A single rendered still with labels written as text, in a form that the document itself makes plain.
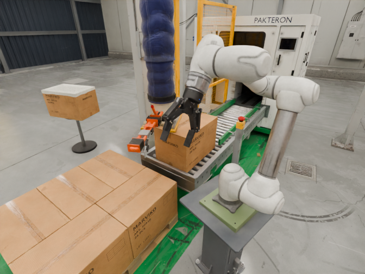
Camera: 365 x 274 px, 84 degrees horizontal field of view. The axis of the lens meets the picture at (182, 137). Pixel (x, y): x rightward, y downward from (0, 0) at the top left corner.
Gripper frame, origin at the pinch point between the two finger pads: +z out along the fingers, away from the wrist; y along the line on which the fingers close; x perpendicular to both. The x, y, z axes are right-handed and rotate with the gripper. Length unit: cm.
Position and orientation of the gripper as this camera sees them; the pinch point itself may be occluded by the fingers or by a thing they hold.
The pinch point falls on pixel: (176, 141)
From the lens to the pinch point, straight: 78.0
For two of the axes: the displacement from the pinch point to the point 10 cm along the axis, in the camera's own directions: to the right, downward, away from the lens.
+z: -3.5, 9.4, 0.5
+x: 6.9, 2.9, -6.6
